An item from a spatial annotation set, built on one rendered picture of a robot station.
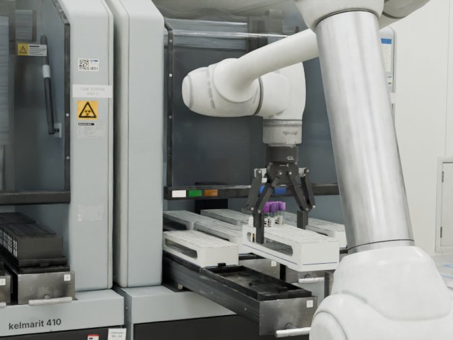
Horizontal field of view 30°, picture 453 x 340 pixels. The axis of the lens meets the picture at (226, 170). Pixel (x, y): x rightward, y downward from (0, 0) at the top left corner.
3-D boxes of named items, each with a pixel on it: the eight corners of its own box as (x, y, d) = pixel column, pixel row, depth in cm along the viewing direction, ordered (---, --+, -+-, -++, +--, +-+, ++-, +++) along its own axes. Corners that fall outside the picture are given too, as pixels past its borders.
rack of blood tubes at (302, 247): (240, 249, 205) (241, 224, 205) (278, 247, 209) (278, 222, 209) (298, 271, 178) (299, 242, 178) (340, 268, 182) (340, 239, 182)
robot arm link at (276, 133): (309, 120, 193) (309, 146, 193) (290, 120, 201) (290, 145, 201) (273, 120, 189) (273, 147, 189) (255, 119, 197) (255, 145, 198)
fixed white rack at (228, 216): (199, 227, 286) (199, 209, 285) (226, 227, 290) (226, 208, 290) (236, 240, 259) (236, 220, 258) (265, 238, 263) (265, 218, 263)
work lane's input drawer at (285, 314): (149, 276, 235) (149, 244, 234) (195, 273, 240) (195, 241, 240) (268, 341, 168) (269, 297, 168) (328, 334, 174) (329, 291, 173)
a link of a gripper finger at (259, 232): (264, 213, 193) (261, 213, 193) (263, 243, 194) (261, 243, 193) (259, 212, 196) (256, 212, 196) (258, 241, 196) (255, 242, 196)
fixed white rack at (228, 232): (192, 243, 251) (192, 222, 251) (223, 241, 255) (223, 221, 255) (234, 259, 224) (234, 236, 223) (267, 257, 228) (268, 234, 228)
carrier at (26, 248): (61, 259, 211) (61, 235, 211) (63, 260, 209) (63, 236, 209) (14, 262, 206) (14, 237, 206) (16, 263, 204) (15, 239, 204)
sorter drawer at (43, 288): (-24, 258, 260) (-24, 229, 259) (21, 256, 265) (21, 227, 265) (21, 309, 194) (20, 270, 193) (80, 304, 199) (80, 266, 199)
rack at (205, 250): (160, 253, 232) (160, 231, 231) (194, 251, 236) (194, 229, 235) (201, 272, 205) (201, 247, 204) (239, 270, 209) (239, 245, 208)
